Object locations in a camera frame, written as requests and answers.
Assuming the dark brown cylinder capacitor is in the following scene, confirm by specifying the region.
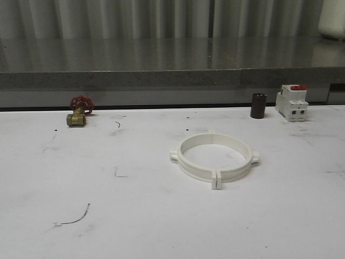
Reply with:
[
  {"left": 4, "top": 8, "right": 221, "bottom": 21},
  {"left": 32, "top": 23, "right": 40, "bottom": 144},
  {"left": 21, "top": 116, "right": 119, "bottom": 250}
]
[{"left": 250, "top": 93, "right": 267, "bottom": 119}]

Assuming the white circuit breaker red switch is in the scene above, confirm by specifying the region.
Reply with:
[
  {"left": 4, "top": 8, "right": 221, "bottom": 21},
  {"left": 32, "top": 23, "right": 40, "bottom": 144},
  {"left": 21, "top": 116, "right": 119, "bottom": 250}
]
[{"left": 275, "top": 85, "right": 308, "bottom": 122}]

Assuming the grey stone counter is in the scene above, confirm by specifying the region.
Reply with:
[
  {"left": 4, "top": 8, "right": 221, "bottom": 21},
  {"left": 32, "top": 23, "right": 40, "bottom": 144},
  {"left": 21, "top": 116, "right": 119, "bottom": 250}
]
[{"left": 1, "top": 36, "right": 344, "bottom": 110}]

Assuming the white container in background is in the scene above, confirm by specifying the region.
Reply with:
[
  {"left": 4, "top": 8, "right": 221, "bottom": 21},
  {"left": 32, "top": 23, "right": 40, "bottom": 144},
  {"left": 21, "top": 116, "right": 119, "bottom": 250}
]
[{"left": 318, "top": 0, "right": 345, "bottom": 40}]

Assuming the brass valve red handwheel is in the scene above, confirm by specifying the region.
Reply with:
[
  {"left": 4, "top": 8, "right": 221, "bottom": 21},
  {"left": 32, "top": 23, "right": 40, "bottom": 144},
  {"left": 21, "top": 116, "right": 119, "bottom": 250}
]
[{"left": 66, "top": 96, "right": 94, "bottom": 127}]

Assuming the white half-ring pipe clamp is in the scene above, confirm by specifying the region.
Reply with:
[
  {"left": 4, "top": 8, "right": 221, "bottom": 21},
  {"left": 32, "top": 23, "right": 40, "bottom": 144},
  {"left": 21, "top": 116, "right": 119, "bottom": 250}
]
[
  {"left": 209, "top": 130, "right": 260, "bottom": 189},
  {"left": 169, "top": 130, "right": 222, "bottom": 190}
]

